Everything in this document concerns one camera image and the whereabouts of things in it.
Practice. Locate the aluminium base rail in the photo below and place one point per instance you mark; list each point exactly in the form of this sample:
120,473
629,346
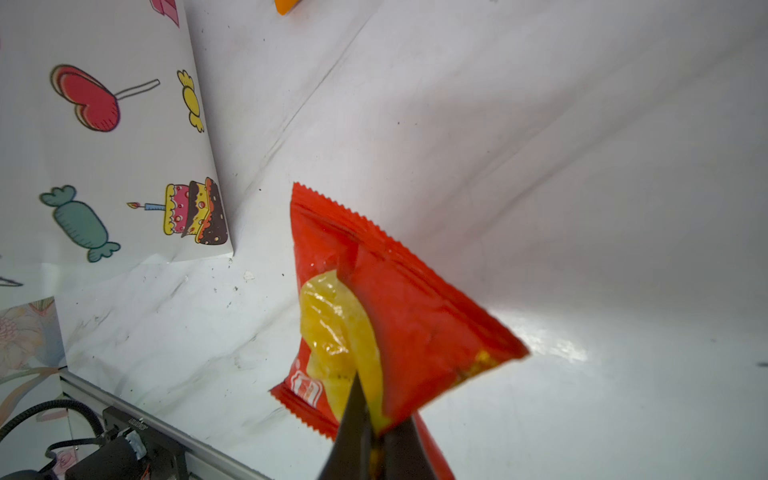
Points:
201,460

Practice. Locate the small orange snack packet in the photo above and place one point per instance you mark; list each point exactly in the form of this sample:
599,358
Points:
284,7

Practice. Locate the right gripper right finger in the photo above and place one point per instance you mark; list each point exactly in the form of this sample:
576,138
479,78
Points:
404,454

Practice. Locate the small red snack packet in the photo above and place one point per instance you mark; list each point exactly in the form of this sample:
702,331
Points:
370,307

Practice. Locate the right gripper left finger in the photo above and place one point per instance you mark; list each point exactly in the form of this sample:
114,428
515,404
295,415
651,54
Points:
350,456

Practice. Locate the white paper gift bag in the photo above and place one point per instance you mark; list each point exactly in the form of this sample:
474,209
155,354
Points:
106,162

